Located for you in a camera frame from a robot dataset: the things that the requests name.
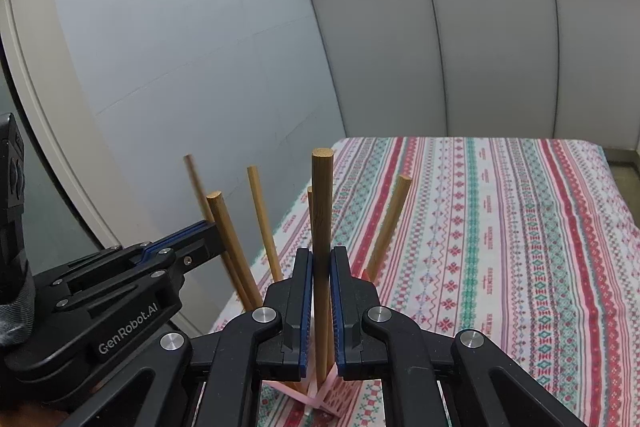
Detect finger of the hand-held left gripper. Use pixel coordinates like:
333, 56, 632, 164
51, 231, 224, 316
49, 220, 219, 289

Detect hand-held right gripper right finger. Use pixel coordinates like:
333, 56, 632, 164
330, 246, 587, 427

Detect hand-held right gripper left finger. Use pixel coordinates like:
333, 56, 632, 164
70, 248, 314, 427

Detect pink lattice utensil holder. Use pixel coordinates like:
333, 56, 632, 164
262, 269, 383, 421

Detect single wooden chopstick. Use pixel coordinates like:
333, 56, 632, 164
206, 190, 265, 310
310, 148, 335, 383

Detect bunch of wooden chopsticks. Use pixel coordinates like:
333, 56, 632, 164
182, 153, 414, 308

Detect grey cloth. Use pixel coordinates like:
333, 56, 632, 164
0, 278, 37, 350

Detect striped patterned tablecloth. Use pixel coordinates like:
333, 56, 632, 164
207, 136, 639, 427

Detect grey kitchen cabinets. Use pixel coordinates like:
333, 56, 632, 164
305, 0, 640, 152

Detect brown floor mat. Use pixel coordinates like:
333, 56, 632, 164
602, 147, 640, 168

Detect white door frame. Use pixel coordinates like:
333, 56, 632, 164
0, 0, 206, 338

